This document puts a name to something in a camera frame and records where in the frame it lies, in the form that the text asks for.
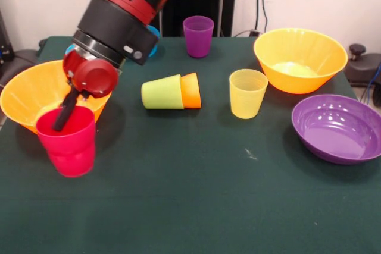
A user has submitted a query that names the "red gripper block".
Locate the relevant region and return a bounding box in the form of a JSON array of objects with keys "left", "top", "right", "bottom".
[{"left": 52, "top": 49, "right": 120, "bottom": 133}]

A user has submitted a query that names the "red cup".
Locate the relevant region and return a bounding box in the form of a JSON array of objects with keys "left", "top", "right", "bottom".
[{"left": 35, "top": 105, "right": 97, "bottom": 178}]

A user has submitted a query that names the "large orange bowl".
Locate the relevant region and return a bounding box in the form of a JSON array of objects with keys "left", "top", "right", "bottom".
[
  {"left": 0, "top": 59, "right": 113, "bottom": 135},
  {"left": 253, "top": 27, "right": 349, "bottom": 95}
]

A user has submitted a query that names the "light blue opaque bowl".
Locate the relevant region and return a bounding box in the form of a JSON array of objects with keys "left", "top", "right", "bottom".
[{"left": 65, "top": 43, "right": 80, "bottom": 56}]

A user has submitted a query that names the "green cup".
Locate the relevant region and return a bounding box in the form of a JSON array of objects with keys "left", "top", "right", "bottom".
[{"left": 140, "top": 74, "right": 185, "bottom": 111}]

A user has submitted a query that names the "translucent blue bowl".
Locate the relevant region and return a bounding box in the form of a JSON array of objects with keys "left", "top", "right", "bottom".
[{"left": 146, "top": 24, "right": 161, "bottom": 58}]

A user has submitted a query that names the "orange cup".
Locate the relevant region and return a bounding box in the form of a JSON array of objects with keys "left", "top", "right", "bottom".
[{"left": 180, "top": 73, "right": 202, "bottom": 110}]

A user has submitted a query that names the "purple cup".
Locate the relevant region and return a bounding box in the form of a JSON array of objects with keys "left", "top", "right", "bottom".
[{"left": 182, "top": 15, "right": 215, "bottom": 58}]

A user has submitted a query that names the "black equipment rack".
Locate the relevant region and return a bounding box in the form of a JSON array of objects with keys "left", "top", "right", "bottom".
[{"left": 0, "top": 8, "right": 16, "bottom": 72}]

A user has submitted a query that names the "dark green tablecloth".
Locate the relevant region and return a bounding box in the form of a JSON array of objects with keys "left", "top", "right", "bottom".
[{"left": 0, "top": 36, "right": 381, "bottom": 254}]

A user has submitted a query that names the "yellow cup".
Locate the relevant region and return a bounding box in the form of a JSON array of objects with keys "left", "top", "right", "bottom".
[{"left": 229, "top": 68, "right": 269, "bottom": 120}]

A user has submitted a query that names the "purple bowl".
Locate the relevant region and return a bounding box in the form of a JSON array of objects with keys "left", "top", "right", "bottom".
[{"left": 291, "top": 93, "right": 381, "bottom": 165}]

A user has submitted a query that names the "black wall cable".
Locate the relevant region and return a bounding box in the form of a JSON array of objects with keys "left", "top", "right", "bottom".
[{"left": 254, "top": 0, "right": 268, "bottom": 36}]

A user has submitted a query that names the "black clamp mount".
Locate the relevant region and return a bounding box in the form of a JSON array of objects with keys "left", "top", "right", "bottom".
[{"left": 345, "top": 43, "right": 381, "bottom": 88}]

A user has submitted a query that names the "blue cable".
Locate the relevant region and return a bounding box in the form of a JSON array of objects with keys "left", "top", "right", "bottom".
[{"left": 361, "top": 62, "right": 381, "bottom": 103}]

